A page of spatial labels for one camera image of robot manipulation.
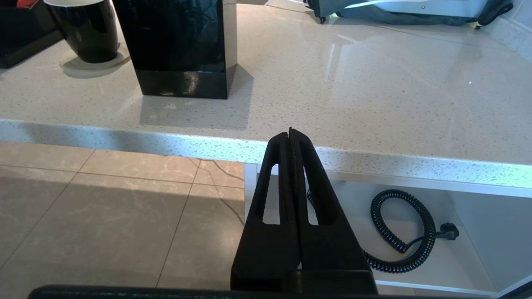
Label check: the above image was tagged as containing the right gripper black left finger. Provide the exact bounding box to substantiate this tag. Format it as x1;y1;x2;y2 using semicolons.
231;132;298;292

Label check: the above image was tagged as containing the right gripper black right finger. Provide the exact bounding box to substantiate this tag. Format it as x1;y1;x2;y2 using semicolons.
291;128;378;294

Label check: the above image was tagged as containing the black tissue box white top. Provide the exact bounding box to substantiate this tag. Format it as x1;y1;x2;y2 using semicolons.
113;0;239;100

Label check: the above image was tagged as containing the clear glass coaster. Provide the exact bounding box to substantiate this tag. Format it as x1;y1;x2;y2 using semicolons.
59;53;132;79

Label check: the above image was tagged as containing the silver microwave oven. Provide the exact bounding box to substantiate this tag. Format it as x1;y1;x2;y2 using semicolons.
366;0;491;18

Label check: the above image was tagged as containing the black cup white inside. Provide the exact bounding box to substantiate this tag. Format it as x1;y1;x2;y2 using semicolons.
44;0;120;64

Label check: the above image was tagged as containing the black rectangular serving tray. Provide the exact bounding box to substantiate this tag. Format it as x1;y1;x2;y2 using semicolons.
0;29;65;69

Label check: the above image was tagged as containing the black compartment organizer box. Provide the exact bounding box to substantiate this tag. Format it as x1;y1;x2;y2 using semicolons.
0;0;57;47

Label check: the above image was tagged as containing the black coiled cable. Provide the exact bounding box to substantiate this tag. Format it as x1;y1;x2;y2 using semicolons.
307;189;460;274

